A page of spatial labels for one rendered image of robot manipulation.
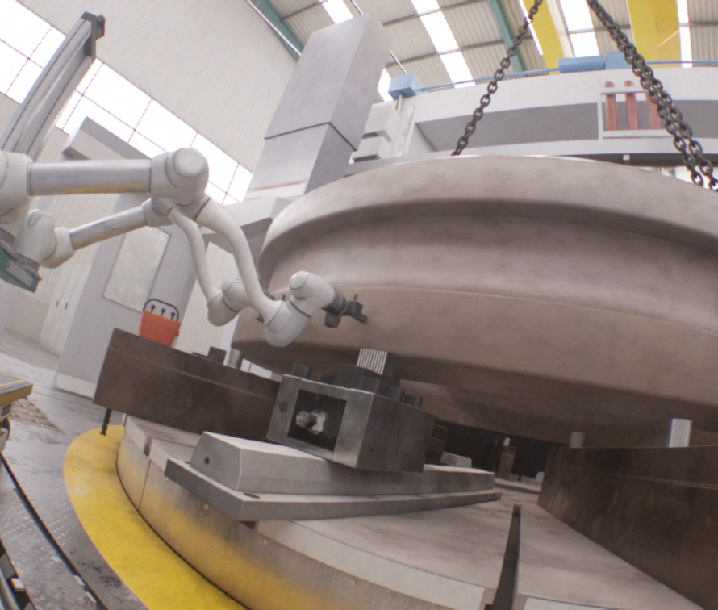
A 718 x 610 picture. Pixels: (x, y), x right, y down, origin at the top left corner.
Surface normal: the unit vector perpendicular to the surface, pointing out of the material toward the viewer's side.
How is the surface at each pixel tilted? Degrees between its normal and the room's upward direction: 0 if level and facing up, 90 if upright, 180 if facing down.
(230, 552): 90
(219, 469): 90
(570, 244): 90
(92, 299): 90
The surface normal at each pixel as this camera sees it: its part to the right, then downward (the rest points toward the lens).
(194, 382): 0.54, -0.07
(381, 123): -0.53, -0.34
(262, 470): 0.85, -0.24
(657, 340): -0.20, -0.29
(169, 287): 0.81, 0.06
